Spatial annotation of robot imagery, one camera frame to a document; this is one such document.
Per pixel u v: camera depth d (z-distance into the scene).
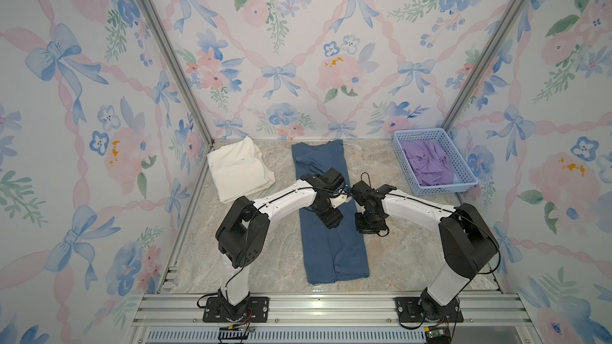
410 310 0.73
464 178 1.02
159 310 1.28
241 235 0.48
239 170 1.07
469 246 0.46
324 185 0.65
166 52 0.86
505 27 0.80
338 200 0.79
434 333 0.73
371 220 0.75
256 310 0.75
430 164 1.09
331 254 0.85
